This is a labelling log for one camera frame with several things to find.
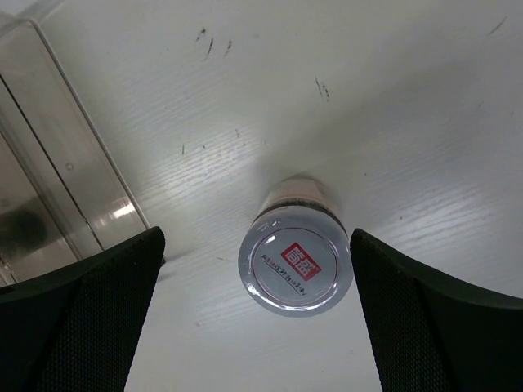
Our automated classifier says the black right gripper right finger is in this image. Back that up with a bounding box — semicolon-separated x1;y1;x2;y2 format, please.
350;229;522;391

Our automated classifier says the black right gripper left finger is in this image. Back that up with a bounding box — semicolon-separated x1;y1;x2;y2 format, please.
1;227;165;391

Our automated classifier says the white cap red logo jar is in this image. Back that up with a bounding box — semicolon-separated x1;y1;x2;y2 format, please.
238;176;354;318

